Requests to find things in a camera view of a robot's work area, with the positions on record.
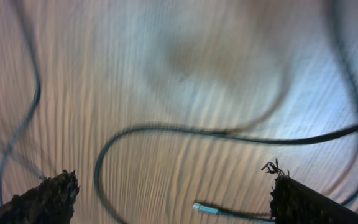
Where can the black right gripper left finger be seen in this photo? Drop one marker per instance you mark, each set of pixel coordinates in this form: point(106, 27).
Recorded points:
point(52, 202)

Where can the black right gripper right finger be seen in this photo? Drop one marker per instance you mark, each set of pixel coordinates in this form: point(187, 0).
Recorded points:
point(295, 203)

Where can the black cable small plug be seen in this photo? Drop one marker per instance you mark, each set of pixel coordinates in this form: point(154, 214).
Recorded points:
point(202, 132)

